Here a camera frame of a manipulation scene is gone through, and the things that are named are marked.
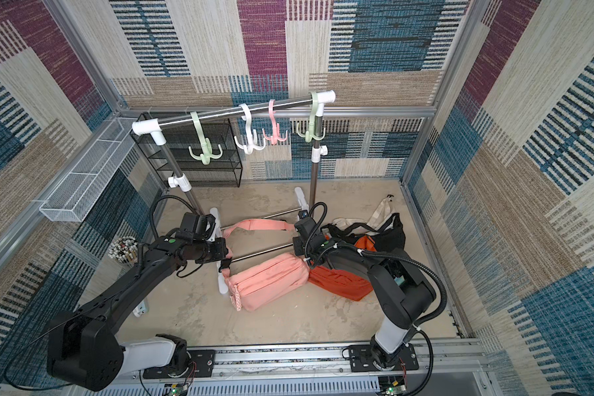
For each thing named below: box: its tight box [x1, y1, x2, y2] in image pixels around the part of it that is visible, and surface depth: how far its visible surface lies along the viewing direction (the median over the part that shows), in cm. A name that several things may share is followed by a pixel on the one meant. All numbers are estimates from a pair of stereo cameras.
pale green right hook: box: [296, 91, 327, 143], surface depth 66 cm
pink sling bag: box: [221, 219, 310, 312], surface depth 83 cm
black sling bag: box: [320, 212, 407, 254], surface depth 101 cm
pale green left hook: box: [188, 111, 223, 165], surface depth 62 cm
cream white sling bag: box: [331, 196, 394, 236], surface depth 107 cm
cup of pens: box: [108, 235, 139, 265], surface depth 80 cm
